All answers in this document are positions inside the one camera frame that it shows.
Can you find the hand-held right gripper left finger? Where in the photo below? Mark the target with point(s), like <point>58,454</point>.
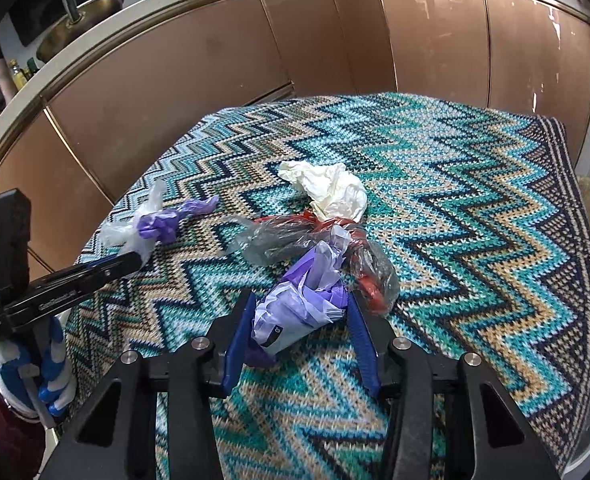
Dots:
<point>237,345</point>

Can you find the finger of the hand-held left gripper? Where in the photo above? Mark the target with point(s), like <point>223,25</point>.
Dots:
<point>95,272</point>
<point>10,245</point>

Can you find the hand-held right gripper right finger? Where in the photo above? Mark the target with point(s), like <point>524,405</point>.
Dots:
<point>362,345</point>

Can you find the purple wrapper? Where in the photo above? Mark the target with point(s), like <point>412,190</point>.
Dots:
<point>300,305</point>

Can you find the clear and purple plastic bag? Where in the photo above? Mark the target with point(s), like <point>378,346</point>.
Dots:
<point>157,222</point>

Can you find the person's left forearm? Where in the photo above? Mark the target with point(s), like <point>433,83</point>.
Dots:
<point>10,435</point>

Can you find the person's left hand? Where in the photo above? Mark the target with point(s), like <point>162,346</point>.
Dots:
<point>55,360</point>

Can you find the red and clear plastic wrapper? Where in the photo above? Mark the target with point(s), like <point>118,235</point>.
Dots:
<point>275,240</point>

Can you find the white crumpled tissue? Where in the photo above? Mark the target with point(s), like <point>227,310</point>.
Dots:
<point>335,190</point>

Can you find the zigzag knitted table cloth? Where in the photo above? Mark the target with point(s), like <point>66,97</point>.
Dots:
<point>450,185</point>

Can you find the copper base cabinets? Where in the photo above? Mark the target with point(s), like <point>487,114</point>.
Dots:
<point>175,75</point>

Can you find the brass wok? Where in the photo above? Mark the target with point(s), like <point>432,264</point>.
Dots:
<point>80,25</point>

